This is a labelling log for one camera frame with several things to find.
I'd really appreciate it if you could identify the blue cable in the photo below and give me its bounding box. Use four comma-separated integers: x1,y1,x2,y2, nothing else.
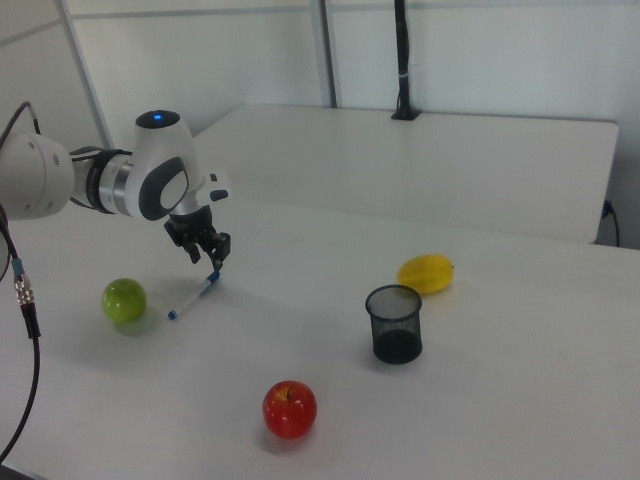
601,199,622,247

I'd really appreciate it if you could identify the yellow toy starfruit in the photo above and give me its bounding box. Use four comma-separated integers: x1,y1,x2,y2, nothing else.
396,254,456,296

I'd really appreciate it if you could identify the white marker pen blue cap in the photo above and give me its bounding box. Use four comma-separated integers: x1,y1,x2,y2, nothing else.
167,272,223,322

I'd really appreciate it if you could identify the green toy apple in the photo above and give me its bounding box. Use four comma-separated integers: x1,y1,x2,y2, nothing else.
101,278,148,323

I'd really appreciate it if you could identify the red toy apple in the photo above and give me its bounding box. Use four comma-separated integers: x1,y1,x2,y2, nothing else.
262,380,318,440

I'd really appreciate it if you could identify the black cable with metal connector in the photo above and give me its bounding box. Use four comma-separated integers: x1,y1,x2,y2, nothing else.
0,101,42,464

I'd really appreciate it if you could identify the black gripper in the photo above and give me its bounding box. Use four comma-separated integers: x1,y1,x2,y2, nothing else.
163,207,232,275

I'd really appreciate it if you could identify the black camera pole with base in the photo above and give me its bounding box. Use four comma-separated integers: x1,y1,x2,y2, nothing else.
390,0,421,122

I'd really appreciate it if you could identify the black mesh pen cup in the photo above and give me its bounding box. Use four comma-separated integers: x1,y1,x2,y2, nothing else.
364,284,424,365

